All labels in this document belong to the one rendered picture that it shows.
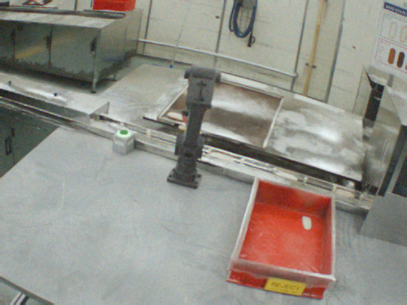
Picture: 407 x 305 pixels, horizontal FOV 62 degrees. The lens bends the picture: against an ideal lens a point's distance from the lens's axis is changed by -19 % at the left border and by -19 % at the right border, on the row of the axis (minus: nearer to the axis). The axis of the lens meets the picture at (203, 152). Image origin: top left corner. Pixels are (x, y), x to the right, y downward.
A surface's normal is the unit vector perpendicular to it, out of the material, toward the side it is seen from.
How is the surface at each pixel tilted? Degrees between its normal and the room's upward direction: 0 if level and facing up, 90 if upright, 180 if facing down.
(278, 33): 90
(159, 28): 90
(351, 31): 90
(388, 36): 90
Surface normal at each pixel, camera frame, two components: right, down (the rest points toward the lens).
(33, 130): -0.33, 0.41
